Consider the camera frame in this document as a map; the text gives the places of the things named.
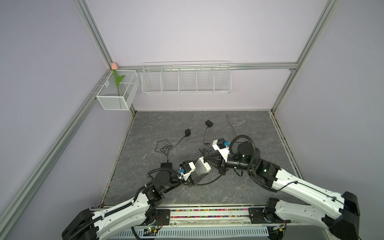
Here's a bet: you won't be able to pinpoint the white router box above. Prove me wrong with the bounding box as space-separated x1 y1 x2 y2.
195 157 211 176

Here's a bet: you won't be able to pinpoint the thin black adapter cable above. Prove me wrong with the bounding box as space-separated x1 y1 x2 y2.
154 127 214 158

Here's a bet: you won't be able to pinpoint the black network switch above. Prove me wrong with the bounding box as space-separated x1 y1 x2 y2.
161 163 173 169

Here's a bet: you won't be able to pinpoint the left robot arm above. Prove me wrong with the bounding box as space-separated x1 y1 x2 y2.
62 158 211 240

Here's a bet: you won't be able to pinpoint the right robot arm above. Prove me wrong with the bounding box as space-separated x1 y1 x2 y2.
203 135 361 240

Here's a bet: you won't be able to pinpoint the black cube power adapter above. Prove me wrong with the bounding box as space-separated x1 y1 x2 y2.
205 120 214 128

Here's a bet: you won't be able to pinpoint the black power adapter with prongs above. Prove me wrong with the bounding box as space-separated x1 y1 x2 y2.
185 129 191 137

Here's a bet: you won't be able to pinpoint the white mesh corner basket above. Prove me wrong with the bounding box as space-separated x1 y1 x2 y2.
96 70 140 111

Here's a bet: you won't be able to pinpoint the artificial tulip flower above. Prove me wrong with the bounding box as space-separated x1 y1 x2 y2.
111 63 125 96

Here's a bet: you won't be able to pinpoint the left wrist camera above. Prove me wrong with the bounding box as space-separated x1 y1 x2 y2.
178 162 196 181

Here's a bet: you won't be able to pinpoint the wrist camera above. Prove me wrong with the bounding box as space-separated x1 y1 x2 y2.
212 138 230 162
178 162 196 181

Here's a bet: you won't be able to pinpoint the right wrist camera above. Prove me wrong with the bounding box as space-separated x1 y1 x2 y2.
212 138 230 162

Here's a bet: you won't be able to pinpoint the grey ethernet cable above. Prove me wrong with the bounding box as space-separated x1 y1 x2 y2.
225 113 238 140

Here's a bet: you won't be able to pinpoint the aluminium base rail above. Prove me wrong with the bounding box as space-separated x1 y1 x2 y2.
83 204 337 230

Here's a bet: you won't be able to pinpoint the white wire shelf basket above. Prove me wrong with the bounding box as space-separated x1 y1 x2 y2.
141 61 232 95

